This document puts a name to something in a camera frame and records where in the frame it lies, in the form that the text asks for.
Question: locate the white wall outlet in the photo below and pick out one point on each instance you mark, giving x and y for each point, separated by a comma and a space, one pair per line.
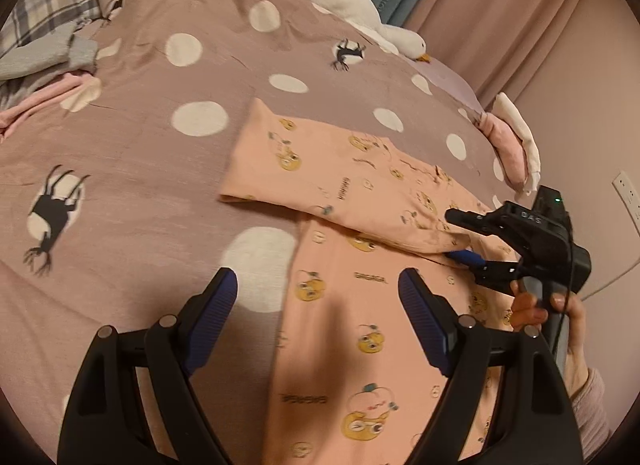
627, 190

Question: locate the person's right forearm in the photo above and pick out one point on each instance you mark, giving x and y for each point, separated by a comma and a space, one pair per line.
592, 410

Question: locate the pink cartoon print pants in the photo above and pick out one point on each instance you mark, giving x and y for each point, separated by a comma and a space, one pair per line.
350, 265

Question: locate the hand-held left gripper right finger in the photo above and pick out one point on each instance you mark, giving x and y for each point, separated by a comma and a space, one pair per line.
420, 315

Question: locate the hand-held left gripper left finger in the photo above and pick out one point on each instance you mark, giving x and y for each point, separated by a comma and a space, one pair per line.
220, 305

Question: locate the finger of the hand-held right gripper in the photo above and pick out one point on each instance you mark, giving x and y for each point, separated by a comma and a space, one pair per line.
470, 219
467, 258

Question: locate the mauve polka dot duvet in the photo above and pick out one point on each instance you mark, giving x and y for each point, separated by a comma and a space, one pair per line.
150, 145

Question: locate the plaid cloth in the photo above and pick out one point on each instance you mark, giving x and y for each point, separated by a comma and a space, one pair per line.
45, 0

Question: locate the lavender pillow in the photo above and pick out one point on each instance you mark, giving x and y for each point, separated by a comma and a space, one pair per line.
452, 80

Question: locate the grey cloth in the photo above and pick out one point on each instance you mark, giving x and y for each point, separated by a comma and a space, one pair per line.
45, 52

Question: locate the person's right hand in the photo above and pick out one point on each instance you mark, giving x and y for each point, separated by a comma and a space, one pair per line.
530, 312

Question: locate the pink curtain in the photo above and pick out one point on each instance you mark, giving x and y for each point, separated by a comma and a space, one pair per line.
490, 10

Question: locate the folded pink garment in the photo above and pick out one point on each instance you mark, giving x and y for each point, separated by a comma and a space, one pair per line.
507, 150

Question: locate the crumpled pink cloth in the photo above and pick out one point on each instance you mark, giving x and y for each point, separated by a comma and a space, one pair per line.
30, 100

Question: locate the folded white garment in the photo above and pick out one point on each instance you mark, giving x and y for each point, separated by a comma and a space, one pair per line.
521, 130

